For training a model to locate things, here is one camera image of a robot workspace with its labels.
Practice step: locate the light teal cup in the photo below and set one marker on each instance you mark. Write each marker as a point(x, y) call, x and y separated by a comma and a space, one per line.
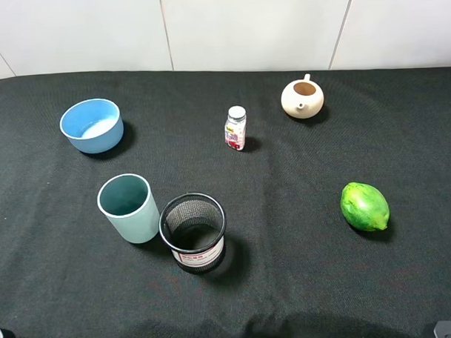
point(128, 203)

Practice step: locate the small white-capped bottle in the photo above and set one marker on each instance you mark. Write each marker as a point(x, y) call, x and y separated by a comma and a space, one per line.
point(235, 127)

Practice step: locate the black mesh pen holder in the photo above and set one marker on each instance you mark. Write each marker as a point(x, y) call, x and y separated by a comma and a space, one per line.
point(193, 228)

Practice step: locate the cream ceramic teapot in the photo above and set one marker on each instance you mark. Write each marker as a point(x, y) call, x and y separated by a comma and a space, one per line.
point(303, 98)

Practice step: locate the blue bowl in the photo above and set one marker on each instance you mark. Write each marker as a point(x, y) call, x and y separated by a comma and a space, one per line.
point(93, 126)

